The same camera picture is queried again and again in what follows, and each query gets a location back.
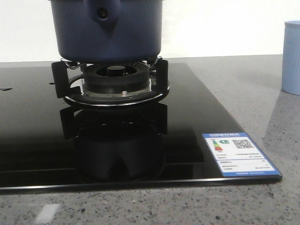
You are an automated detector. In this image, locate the black pot support grate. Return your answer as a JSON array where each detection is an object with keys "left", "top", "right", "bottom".
[{"left": 52, "top": 57, "right": 169, "bottom": 109}]

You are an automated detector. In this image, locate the black round gas burner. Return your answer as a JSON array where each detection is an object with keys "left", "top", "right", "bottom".
[{"left": 82, "top": 62, "right": 151, "bottom": 95}]

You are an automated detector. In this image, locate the black glass gas cooktop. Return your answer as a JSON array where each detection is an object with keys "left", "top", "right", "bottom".
[{"left": 0, "top": 63, "right": 282, "bottom": 193}]

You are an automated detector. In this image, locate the blue energy label sticker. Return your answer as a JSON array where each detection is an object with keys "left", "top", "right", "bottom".
[{"left": 203, "top": 132, "right": 280, "bottom": 177}]

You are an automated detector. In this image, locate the light blue ribbed cup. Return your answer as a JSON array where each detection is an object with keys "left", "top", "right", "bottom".
[{"left": 282, "top": 20, "right": 300, "bottom": 96}]

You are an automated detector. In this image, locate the dark blue cooking pot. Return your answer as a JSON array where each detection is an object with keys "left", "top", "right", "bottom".
[{"left": 50, "top": 0, "right": 163, "bottom": 63}]

